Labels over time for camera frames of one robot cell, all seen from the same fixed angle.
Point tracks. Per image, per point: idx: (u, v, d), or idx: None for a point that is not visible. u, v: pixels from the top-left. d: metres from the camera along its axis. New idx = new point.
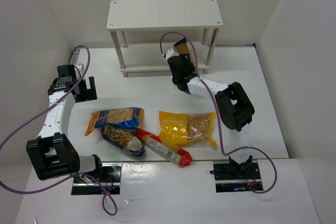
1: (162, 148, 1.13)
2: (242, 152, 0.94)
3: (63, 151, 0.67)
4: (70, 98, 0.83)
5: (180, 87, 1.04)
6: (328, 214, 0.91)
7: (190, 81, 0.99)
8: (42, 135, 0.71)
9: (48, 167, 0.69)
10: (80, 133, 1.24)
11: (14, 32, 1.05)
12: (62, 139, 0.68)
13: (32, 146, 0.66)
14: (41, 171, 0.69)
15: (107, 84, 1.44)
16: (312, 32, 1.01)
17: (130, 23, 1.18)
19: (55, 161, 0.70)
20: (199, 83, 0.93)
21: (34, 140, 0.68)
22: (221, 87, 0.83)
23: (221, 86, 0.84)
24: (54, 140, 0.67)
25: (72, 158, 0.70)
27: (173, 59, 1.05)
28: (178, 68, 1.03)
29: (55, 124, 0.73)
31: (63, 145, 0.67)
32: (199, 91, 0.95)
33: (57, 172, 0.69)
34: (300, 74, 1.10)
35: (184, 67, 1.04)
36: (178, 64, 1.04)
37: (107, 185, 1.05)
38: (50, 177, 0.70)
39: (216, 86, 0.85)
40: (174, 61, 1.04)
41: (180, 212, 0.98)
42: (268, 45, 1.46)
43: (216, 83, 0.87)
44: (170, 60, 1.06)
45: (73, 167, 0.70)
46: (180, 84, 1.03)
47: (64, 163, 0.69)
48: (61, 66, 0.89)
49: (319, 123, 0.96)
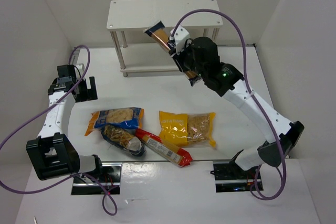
1: (162, 148, 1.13)
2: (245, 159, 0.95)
3: (63, 151, 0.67)
4: (70, 98, 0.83)
5: (210, 86, 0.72)
6: (328, 214, 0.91)
7: (235, 90, 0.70)
8: (42, 135, 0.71)
9: (48, 167, 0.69)
10: (80, 133, 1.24)
11: (14, 31, 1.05)
12: (62, 138, 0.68)
13: (32, 146, 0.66)
14: (41, 171, 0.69)
15: (107, 84, 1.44)
16: (313, 32, 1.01)
17: (130, 23, 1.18)
19: (55, 161, 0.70)
20: (251, 99, 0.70)
21: (34, 140, 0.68)
22: (284, 125, 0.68)
23: (281, 121, 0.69)
24: (54, 140, 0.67)
25: (72, 158, 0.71)
27: (200, 44, 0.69)
28: (209, 58, 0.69)
29: (55, 124, 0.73)
31: (63, 145, 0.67)
32: (242, 106, 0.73)
33: (57, 172, 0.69)
34: (300, 74, 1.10)
35: (216, 56, 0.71)
36: (210, 53, 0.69)
37: (107, 185, 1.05)
38: (50, 177, 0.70)
39: (275, 120, 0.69)
40: (205, 46, 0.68)
41: (180, 212, 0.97)
42: (268, 45, 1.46)
43: (274, 113, 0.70)
44: (196, 45, 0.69)
45: (73, 167, 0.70)
46: (213, 81, 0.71)
47: (64, 163, 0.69)
48: (61, 66, 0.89)
49: (319, 123, 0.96)
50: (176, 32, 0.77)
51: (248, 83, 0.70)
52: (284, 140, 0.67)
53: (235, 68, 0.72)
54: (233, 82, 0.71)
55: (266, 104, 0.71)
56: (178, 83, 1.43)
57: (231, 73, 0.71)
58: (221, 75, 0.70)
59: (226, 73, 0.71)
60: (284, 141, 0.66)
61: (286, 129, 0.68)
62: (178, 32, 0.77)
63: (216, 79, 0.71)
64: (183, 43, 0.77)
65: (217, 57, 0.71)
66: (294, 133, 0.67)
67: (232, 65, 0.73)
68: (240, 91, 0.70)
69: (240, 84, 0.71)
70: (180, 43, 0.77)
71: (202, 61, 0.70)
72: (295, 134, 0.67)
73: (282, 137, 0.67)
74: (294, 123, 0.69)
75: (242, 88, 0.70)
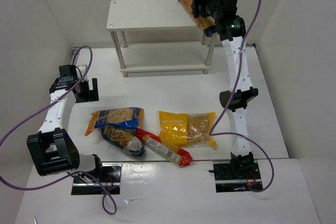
1: (162, 148, 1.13)
2: (239, 144, 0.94)
3: (63, 145, 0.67)
4: (70, 97, 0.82)
5: (218, 28, 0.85)
6: (328, 215, 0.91)
7: (231, 42, 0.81)
8: (42, 130, 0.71)
9: (49, 162, 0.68)
10: (79, 132, 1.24)
11: (14, 32, 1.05)
12: (62, 133, 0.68)
13: (33, 140, 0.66)
14: (42, 167, 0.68)
15: (107, 84, 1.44)
16: (312, 32, 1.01)
17: (130, 23, 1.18)
19: (55, 157, 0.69)
20: (237, 55, 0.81)
21: (34, 135, 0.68)
22: (246, 85, 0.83)
23: (245, 83, 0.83)
24: (54, 135, 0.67)
25: (71, 152, 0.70)
27: None
28: (227, 4, 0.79)
29: (55, 120, 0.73)
31: (63, 140, 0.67)
32: (228, 58, 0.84)
33: (57, 167, 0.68)
34: (300, 74, 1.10)
35: (234, 6, 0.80)
36: (229, 0, 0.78)
37: (107, 185, 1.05)
38: (50, 173, 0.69)
39: (242, 80, 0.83)
40: None
41: (181, 212, 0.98)
42: (268, 45, 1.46)
43: (246, 73, 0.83)
44: None
45: (72, 163, 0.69)
46: (221, 24, 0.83)
47: (64, 159, 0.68)
48: (62, 66, 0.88)
49: (320, 124, 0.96)
50: None
51: (243, 42, 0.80)
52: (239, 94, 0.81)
53: (244, 25, 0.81)
54: (235, 35, 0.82)
55: (245, 65, 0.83)
56: (178, 83, 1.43)
57: (238, 27, 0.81)
58: (229, 23, 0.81)
59: (234, 25, 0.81)
60: (237, 96, 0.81)
61: (244, 88, 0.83)
62: None
63: (223, 24, 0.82)
64: None
65: (235, 7, 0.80)
66: (248, 94, 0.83)
67: (243, 20, 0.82)
68: (234, 44, 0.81)
69: (238, 40, 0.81)
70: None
71: (221, 4, 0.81)
72: (248, 94, 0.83)
73: (238, 91, 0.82)
74: (253, 88, 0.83)
75: (237, 43, 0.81)
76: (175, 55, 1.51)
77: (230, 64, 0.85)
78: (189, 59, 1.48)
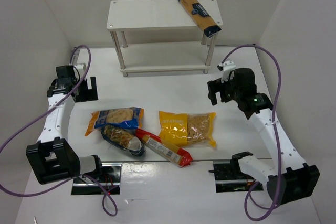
1: (162, 148, 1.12)
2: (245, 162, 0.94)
3: (63, 155, 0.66)
4: (69, 100, 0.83)
5: (242, 106, 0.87)
6: (328, 214, 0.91)
7: (259, 114, 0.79)
8: (42, 140, 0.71)
9: (49, 172, 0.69)
10: (79, 133, 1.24)
11: (14, 32, 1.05)
12: (63, 144, 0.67)
13: (32, 150, 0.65)
14: (42, 175, 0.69)
15: (107, 84, 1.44)
16: (312, 32, 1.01)
17: (129, 23, 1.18)
19: (56, 164, 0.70)
20: (271, 127, 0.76)
21: (34, 144, 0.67)
22: (296, 162, 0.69)
23: (294, 157, 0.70)
24: (54, 145, 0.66)
25: (72, 161, 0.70)
27: (240, 70, 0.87)
28: (244, 83, 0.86)
29: (55, 128, 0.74)
31: (63, 150, 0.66)
32: (262, 131, 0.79)
33: (58, 176, 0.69)
34: (300, 74, 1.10)
35: (252, 85, 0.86)
36: (245, 79, 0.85)
37: (107, 185, 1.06)
38: (50, 181, 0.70)
39: (289, 155, 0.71)
40: (242, 73, 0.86)
41: (181, 212, 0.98)
42: (268, 45, 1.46)
43: (291, 147, 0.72)
44: (236, 70, 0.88)
45: (73, 171, 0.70)
46: (244, 102, 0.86)
47: (64, 168, 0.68)
48: (60, 68, 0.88)
49: (320, 124, 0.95)
50: (225, 62, 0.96)
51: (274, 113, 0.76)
52: (291, 174, 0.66)
53: (268, 98, 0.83)
54: (262, 108, 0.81)
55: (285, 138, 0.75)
56: (178, 83, 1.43)
57: (263, 102, 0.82)
58: (251, 99, 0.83)
59: (257, 98, 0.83)
60: (290, 176, 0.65)
61: (296, 166, 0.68)
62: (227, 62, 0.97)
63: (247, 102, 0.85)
64: (228, 74, 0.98)
65: (253, 84, 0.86)
66: (304, 173, 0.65)
67: (266, 96, 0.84)
68: (264, 116, 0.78)
69: (266, 112, 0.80)
70: (226, 73, 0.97)
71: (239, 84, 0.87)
72: (305, 174, 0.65)
73: (288, 169, 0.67)
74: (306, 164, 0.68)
75: (266, 116, 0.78)
76: (175, 55, 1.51)
77: (265, 139, 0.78)
78: (189, 59, 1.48)
